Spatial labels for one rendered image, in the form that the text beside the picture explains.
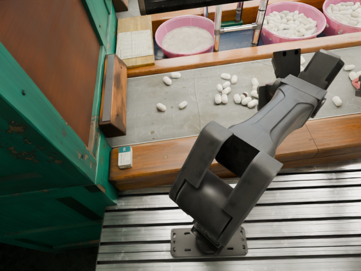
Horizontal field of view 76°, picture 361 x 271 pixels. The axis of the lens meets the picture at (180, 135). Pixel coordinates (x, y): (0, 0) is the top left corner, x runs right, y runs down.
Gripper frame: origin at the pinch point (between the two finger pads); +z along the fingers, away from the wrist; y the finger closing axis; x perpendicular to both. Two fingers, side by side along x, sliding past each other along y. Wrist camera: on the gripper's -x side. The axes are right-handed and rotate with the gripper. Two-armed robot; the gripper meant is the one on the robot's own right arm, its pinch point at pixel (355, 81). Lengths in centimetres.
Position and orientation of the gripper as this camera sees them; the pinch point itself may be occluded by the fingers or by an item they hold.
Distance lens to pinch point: 97.5
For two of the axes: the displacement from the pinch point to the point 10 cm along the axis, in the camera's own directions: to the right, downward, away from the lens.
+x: 1.2, 9.5, 2.8
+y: -9.9, 1.3, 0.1
